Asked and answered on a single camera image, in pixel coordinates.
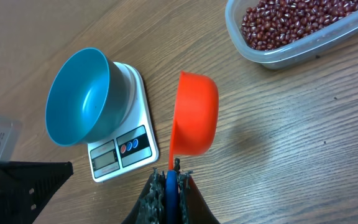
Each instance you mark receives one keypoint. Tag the red beans in container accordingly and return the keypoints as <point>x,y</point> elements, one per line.
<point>274,23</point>

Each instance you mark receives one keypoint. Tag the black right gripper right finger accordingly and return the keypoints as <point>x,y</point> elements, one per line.
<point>192,207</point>

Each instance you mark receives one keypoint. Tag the teal blue bowl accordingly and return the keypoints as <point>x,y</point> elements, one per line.
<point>87,100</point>

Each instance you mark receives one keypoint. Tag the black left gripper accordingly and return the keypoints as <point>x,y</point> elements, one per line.
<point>26,188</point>

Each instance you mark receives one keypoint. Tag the white digital kitchen scale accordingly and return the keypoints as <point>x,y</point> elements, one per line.
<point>132,144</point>

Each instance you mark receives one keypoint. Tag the clear plastic bean container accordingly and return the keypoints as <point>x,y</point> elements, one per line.
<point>291,54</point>

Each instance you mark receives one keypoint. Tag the red plastic measuring scoop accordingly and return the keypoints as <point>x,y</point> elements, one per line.
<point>195,116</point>

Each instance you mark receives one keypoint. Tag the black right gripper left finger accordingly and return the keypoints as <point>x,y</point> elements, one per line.
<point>150,206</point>

